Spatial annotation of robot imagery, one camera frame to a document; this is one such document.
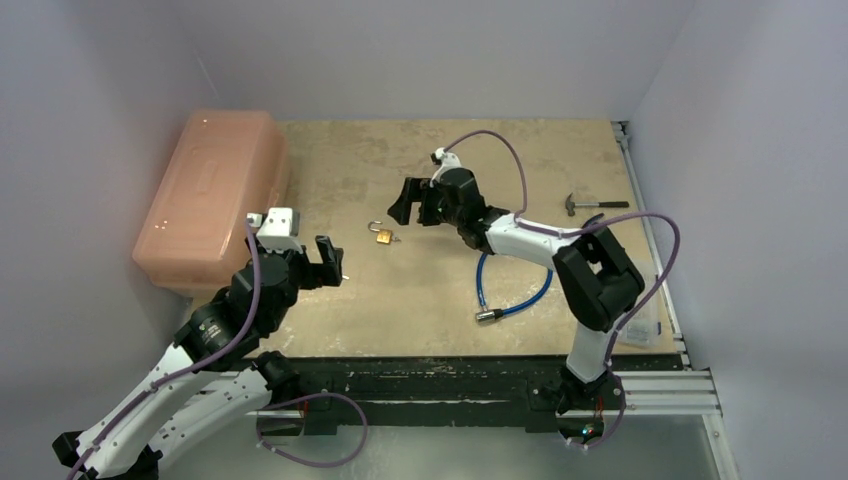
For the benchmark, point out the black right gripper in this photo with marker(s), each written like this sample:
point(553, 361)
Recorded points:
point(427, 203)

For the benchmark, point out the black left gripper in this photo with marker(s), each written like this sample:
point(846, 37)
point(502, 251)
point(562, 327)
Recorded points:
point(318, 274)

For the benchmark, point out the brass padlock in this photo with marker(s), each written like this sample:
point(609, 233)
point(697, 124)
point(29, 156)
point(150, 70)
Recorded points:
point(383, 235)

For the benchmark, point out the blue cable lock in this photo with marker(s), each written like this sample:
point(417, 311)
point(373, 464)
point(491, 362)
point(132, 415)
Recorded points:
point(487, 315)

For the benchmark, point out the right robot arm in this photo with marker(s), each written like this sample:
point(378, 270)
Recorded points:
point(601, 284)

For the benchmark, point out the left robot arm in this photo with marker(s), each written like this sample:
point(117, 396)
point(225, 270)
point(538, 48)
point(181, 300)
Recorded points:
point(203, 382)

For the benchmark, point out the pink plastic storage box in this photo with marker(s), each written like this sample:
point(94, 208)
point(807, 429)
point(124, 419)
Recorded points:
point(226, 165)

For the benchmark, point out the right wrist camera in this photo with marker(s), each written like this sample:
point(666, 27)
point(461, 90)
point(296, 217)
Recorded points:
point(444, 160)

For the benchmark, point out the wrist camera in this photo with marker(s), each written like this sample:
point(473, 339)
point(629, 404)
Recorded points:
point(277, 230)
point(444, 160)

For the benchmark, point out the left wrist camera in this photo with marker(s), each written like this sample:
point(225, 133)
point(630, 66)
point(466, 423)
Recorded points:
point(277, 230)

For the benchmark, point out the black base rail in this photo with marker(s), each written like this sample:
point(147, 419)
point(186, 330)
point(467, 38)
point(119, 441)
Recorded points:
point(512, 391)

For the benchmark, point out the small black handled hammer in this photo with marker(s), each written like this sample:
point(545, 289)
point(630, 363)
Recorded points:
point(571, 205)

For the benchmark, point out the aluminium frame rail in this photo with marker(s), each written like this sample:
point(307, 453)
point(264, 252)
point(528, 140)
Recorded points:
point(712, 421)

